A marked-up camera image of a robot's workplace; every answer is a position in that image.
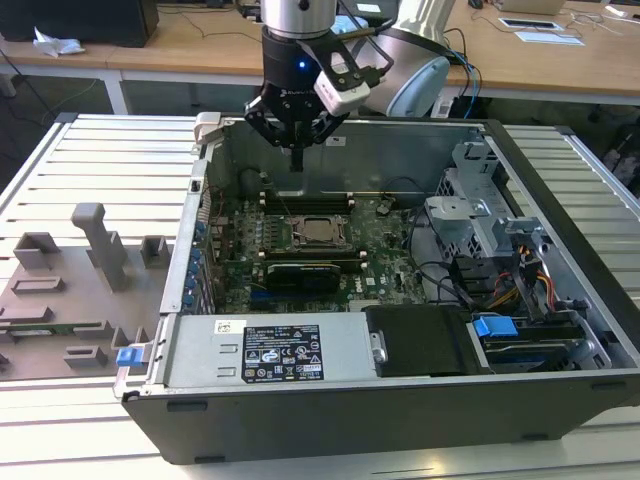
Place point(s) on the silver perforated drive cage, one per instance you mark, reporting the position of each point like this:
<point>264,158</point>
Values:
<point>470,220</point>

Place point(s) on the black plastic disk bay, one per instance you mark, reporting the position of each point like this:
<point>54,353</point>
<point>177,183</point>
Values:
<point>425,340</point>

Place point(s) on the round coin cell battery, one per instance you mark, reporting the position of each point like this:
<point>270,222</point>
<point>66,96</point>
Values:
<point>384,206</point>

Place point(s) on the wooden desk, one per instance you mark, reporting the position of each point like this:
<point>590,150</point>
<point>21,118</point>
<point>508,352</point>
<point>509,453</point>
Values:
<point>200,55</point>
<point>100,52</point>

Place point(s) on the blue plastic case latch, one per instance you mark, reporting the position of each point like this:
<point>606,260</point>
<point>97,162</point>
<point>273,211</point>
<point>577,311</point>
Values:
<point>126,357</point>

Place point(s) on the black computer tower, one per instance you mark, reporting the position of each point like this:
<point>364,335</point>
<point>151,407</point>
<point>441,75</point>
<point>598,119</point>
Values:
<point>75,20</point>

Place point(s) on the RAM slot with white clips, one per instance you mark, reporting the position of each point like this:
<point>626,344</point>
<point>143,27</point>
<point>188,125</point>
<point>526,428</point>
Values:
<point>315,253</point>
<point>305,206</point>
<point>305,199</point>
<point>315,261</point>

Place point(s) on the silver-topped CPU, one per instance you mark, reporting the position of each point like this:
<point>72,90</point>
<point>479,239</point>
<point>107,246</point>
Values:
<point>319,229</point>

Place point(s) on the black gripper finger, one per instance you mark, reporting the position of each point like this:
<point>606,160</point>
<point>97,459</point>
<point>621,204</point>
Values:
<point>265,122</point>
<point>325,127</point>

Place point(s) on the silver laptop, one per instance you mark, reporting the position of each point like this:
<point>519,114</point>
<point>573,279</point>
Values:
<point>530,6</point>

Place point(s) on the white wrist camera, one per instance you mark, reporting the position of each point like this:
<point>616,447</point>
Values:
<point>345,92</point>

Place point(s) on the black graphics card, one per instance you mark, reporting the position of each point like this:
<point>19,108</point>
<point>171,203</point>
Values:
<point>305,280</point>

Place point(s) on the white adapter box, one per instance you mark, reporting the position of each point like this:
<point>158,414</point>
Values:
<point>442,107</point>

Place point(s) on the green motherboard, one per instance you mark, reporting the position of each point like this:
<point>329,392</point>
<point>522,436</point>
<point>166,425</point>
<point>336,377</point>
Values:
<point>390,280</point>

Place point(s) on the black and silver PC case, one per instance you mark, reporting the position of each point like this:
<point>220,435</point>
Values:
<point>350,425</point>

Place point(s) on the silver power supply with label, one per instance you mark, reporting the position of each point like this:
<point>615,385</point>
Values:
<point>200,350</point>

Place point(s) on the blue slot bracket clip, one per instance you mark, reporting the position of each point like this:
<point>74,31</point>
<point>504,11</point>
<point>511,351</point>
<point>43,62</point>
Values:
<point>193,272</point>
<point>190,286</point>
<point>196,256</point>
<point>187,300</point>
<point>200,229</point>

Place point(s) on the CPU socket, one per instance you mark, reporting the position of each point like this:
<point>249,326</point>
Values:
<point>320,248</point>

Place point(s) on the blue expansion slot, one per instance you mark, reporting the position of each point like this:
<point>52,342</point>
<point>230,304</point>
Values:
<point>260,298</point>

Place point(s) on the dark computer mouse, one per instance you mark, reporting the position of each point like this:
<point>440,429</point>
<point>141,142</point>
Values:
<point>476,3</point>

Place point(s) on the grey plastic case latch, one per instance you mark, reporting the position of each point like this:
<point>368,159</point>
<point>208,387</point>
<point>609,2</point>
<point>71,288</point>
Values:
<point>207,125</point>

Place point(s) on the white paper sheet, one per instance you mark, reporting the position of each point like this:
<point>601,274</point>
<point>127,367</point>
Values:
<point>550,38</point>

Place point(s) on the grey parts rack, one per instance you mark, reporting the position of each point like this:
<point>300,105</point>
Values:
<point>75,280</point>

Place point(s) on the crumpled white paper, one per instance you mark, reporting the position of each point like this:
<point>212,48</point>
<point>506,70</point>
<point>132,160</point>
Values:
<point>57,45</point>

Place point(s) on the hard disk in blue carrier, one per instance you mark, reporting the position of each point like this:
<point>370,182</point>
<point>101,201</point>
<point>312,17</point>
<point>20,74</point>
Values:
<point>495,326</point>

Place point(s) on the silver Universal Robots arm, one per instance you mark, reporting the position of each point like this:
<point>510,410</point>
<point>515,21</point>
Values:
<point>295,15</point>

